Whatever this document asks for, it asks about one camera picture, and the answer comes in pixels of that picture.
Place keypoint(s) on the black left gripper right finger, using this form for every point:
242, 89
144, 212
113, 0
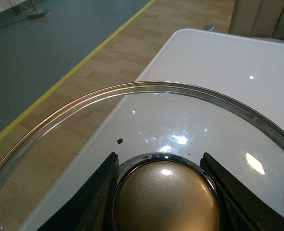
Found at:
239, 208

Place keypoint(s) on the glass pot lid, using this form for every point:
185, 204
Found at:
160, 132

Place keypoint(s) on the beige chair right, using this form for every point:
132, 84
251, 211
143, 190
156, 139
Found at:
258, 18

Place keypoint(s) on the grey floor stand base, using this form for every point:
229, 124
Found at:
22, 10

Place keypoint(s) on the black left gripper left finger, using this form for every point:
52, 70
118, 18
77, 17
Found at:
85, 211

